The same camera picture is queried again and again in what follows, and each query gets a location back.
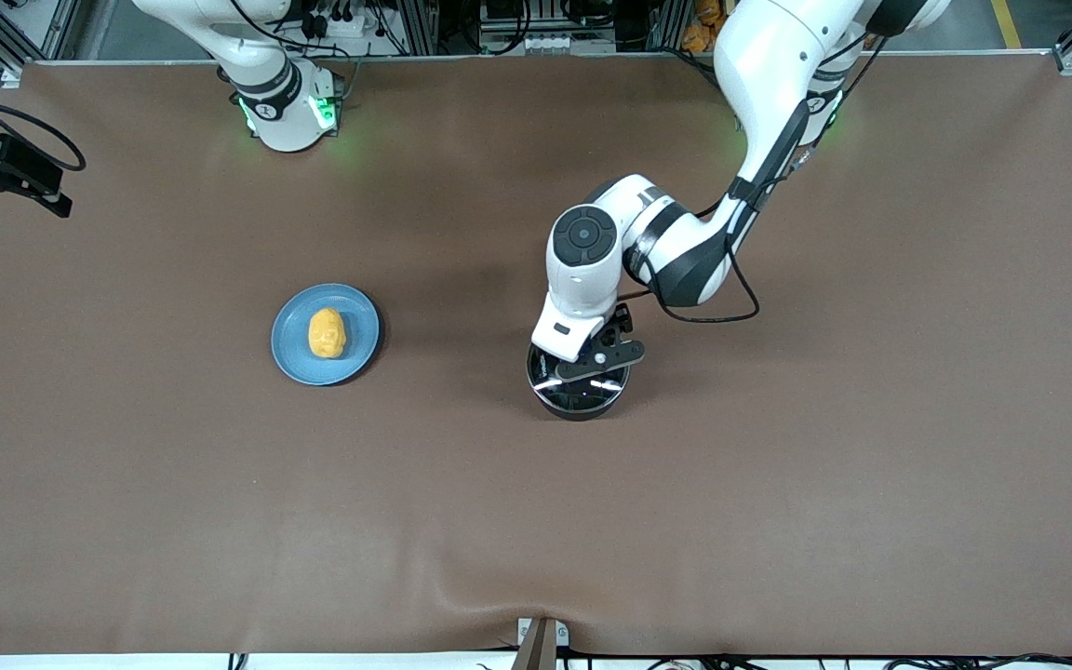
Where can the glass lid with blue knob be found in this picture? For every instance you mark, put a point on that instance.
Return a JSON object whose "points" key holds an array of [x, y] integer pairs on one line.
{"points": [[582, 395]]}

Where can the blue plate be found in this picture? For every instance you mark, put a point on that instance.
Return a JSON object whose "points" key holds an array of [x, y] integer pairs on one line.
{"points": [[294, 354]]}

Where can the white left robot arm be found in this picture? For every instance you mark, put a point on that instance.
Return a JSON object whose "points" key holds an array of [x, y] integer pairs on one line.
{"points": [[778, 56]]}

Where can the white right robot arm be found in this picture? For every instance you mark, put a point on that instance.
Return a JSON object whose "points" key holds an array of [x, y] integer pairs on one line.
{"points": [[285, 130]]}

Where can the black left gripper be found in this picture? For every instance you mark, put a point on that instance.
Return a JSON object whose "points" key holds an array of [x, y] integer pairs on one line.
{"points": [[626, 322]]}

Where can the metal table clamp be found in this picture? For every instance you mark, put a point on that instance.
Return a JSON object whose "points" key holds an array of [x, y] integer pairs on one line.
{"points": [[541, 647]]}

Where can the white power strip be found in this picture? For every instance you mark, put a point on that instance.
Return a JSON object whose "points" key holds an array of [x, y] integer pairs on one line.
{"points": [[341, 26]]}

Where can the grey electronics box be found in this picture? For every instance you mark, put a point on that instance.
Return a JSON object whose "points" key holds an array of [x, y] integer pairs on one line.
{"points": [[545, 42]]}

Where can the yellow potato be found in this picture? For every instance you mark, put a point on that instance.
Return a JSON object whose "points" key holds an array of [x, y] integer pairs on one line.
{"points": [[327, 333]]}

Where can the pile of orange bread rolls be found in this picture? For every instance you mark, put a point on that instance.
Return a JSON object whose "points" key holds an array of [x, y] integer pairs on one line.
{"points": [[705, 33]]}

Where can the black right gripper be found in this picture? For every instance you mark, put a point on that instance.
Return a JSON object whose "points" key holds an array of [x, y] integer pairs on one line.
{"points": [[7, 165]]}

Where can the brown table mat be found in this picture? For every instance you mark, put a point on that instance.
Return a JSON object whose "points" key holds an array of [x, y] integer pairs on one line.
{"points": [[536, 521]]}

